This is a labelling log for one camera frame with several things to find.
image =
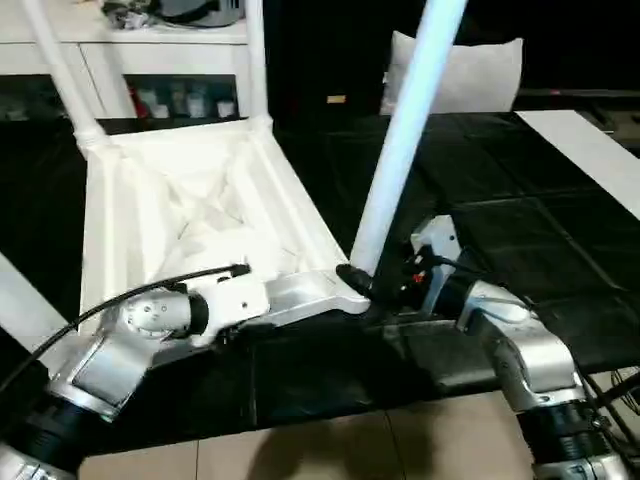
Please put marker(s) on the white glass-door cabinet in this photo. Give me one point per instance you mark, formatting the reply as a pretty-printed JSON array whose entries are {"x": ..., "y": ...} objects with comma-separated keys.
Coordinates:
[{"x": 125, "y": 60}]

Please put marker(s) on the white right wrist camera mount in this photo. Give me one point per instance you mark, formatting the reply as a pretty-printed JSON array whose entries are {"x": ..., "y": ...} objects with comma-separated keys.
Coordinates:
[{"x": 440, "y": 240}]

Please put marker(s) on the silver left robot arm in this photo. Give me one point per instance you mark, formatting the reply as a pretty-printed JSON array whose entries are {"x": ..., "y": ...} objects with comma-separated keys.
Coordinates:
[{"x": 115, "y": 340}]

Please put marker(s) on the white plastic table leg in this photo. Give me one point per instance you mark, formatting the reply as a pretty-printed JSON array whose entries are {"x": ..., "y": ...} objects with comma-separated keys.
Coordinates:
[
  {"x": 65, "y": 75},
  {"x": 30, "y": 310},
  {"x": 405, "y": 125},
  {"x": 256, "y": 60}
]

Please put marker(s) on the white flat board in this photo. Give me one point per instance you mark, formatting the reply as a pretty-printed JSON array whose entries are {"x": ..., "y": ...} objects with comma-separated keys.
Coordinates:
[{"x": 585, "y": 150}]

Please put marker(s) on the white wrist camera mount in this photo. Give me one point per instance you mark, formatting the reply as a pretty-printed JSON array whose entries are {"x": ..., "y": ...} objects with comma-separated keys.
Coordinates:
[
  {"x": 440, "y": 240},
  {"x": 235, "y": 300}
]

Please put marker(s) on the white plastic table top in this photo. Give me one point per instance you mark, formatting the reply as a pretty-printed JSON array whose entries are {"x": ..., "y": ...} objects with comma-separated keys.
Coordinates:
[{"x": 150, "y": 200}]

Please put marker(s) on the black table mat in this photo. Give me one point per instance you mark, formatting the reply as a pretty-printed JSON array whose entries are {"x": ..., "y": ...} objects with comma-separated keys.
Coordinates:
[{"x": 525, "y": 200}]

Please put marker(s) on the black bar with red light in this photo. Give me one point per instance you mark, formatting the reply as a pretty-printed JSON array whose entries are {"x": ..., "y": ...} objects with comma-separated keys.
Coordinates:
[{"x": 590, "y": 93}]

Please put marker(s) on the grey cushion with metal fittings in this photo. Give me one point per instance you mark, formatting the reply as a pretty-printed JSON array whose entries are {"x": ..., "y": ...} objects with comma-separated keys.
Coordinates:
[{"x": 480, "y": 75}]

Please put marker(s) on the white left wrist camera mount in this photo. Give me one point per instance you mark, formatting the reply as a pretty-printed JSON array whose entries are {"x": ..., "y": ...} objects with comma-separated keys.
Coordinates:
[{"x": 235, "y": 300}]

